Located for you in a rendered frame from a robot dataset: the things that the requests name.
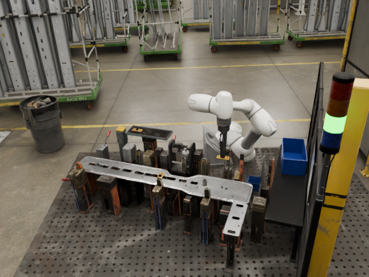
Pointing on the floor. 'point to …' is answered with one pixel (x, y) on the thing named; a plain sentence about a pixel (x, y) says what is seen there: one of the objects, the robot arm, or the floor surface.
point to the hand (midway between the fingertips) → (223, 152)
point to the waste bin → (43, 122)
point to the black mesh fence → (311, 223)
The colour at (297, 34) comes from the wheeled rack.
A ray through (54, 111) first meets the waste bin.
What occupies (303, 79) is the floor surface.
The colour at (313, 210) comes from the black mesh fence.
